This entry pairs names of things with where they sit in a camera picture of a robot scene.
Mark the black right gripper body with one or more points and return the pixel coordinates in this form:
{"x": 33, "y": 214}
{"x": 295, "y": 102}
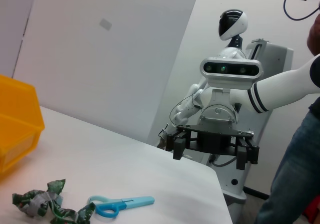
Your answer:
{"x": 217, "y": 116}

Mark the white black-visor humanoid robot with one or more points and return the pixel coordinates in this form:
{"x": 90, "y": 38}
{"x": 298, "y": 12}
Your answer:
{"x": 232, "y": 23}

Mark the white partition panel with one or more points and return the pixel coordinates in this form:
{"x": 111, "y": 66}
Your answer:
{"x": 100, "y": 58}

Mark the green plastic wrapper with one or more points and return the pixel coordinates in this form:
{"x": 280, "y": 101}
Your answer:
{"x": 37, "y": 201}

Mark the person in blue jeans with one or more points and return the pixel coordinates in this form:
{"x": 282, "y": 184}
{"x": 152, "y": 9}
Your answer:
{"x": 295, "y": 171}

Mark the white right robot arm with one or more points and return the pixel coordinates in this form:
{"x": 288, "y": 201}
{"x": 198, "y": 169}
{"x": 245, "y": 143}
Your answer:
{"x": 282, "y": 86}

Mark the bare person forearm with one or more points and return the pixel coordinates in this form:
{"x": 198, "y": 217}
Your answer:
{"x": 315, "y": 38}

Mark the yellow plastic bin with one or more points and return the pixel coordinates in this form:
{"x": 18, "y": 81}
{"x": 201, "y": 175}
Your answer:
{"x": 17, "y": 113}

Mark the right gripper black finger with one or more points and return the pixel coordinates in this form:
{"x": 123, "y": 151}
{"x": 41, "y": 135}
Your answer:
{"x": 178, "y": 146}
{"x": 246, "y": 153}

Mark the white humanoid robot arm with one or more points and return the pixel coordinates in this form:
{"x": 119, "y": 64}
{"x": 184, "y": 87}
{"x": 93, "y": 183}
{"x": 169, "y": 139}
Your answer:
{"x": 187, "y": 108}

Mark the blue scissors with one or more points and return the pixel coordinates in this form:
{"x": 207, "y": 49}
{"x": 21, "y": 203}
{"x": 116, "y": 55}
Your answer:
{"x": 135, "y": 201}

